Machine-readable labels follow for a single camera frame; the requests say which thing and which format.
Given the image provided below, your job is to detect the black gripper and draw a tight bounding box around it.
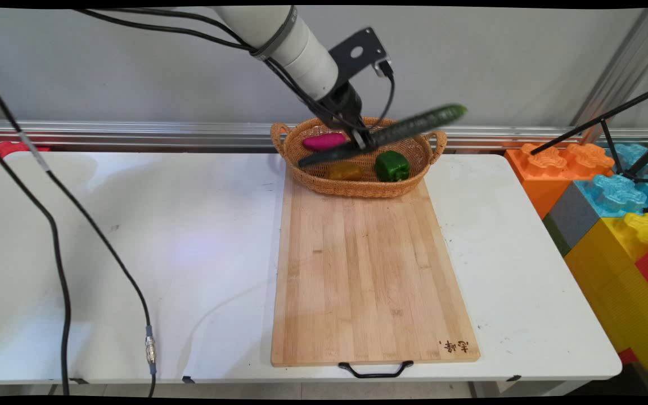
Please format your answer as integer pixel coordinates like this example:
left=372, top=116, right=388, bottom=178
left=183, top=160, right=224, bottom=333
left=316, top=81, right=376, bottom=152

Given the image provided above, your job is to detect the long dark green cucumber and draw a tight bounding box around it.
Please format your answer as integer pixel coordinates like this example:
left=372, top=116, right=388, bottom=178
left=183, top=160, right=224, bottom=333
left=299, top=104, right=467, bottom=168

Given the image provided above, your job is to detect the orange yellow bell pepper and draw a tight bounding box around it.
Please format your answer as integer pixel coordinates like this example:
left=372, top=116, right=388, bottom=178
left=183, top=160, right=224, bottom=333
left=328, top=162, right=365, bottom=181

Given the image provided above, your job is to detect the purple sweet potato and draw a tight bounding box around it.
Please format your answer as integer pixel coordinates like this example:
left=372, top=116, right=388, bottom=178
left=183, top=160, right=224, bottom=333
left=303, top=132, right=348, bottom=151

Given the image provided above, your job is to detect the green bell pepper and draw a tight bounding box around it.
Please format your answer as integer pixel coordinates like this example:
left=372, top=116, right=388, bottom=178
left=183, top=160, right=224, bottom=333
left=375, top=150, right=412, bottom=182

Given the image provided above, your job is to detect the woven wicker basket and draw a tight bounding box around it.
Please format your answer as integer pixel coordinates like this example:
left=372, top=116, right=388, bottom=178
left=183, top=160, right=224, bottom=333
left=271, top=115, right=448, bottom=199

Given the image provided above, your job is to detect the wooden cutting board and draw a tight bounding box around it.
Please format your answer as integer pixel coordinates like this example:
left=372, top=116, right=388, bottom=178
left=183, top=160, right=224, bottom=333
left=271, top=177, right=481, bottom=367

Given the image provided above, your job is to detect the orange toy block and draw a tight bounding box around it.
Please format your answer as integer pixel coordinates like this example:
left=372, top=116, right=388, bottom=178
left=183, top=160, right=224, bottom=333
left=505, top=143, right=615, bottom=220

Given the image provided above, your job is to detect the dark green toy block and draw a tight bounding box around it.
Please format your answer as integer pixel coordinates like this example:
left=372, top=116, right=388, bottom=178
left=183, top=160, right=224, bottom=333
left=542, top=214, right=571, bottom=258

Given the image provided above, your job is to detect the grey toy block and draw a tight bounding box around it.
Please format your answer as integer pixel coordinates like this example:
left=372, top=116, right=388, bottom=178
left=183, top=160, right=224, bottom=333
left=549, top=183, right=603, bottom=251

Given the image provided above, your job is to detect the black tripod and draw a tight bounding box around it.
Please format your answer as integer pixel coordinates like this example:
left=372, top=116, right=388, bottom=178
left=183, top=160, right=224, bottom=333
left=530, top=83, right=648, bottom=186

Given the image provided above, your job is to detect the light blue toy block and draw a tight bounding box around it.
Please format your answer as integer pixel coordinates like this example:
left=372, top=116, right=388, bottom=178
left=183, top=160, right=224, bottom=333
left=574, top=174, right=648, bottom=219
left=605, top=143, right=648, bottom=181

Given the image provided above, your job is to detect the yellow toy block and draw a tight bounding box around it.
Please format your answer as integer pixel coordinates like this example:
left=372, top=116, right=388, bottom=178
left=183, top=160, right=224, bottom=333
left=564, top=213, right=648, bottom=395

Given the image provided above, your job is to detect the black camera usb cable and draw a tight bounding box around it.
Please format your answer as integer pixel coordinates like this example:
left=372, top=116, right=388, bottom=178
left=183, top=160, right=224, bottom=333
left=376, top=58, right=397, bottom=131

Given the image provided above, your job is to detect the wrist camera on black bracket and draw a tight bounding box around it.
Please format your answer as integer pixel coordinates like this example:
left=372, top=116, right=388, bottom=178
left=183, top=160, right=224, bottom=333
left=328, top=27, right=393, bottom=85

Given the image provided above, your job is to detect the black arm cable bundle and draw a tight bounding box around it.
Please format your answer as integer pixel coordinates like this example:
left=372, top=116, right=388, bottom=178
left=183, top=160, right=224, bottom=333
left=74, top=7, right=371, bottom=136

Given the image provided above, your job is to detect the aluminium rail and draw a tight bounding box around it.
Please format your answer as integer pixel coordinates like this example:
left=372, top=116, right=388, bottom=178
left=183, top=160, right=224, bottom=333
left=0, top=119, right=648, bottom=152

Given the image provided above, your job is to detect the aluminium frame post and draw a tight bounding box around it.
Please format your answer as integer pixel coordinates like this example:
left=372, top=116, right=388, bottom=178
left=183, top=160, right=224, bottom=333
left=570, top=8, right=648, bottom=129

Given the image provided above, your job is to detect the black cable with metal connector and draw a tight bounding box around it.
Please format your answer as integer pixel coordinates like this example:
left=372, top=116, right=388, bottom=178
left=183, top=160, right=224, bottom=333
left=0, top=61, right=159, bottom=398

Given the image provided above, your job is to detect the thick black cable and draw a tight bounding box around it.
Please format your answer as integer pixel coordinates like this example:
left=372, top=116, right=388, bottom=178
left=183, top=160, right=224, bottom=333
left=0, top=132, right=73, bottom=397

